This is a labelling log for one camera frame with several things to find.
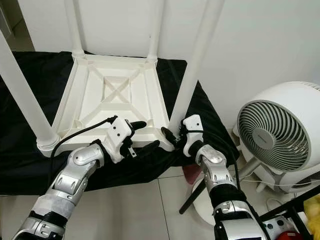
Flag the white plastic table top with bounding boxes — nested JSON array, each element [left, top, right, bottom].
[[37, 52, 173, 157]]

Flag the white plastic table leg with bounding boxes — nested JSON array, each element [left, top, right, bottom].
[[146, 0, 166, 62], [0, 32, 61, 151], [64, 0, 86, 57], [167, 0, 226, 132]]

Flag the black tablecloth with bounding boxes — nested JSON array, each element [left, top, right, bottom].
[[0, 51, 241, 196]]

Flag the white box with coloured dots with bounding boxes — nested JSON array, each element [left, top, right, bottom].
[[265, 215, 296, 233]]

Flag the black metal stand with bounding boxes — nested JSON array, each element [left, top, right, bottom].
[[260, 190, 320, 240]]

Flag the red round object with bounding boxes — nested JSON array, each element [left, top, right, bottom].
[[277, 229, 301, 240]]

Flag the yellow object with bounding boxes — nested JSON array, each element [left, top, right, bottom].
[[305, 196, 320, 226]]

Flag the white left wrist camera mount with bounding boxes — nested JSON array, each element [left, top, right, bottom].
[[102, 116, 137, 163]]

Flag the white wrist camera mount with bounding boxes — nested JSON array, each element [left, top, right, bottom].
[[102, 116, 137, 163], [181, 114, 203, 157]]

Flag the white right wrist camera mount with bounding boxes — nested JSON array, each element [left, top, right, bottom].
[[181, 114, 203, 157]]

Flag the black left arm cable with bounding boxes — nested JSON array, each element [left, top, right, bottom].
[[50, 115, 118, 166]]

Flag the white pedestal fan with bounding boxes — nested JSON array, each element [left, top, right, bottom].
[[190, 81, 320, 228]]

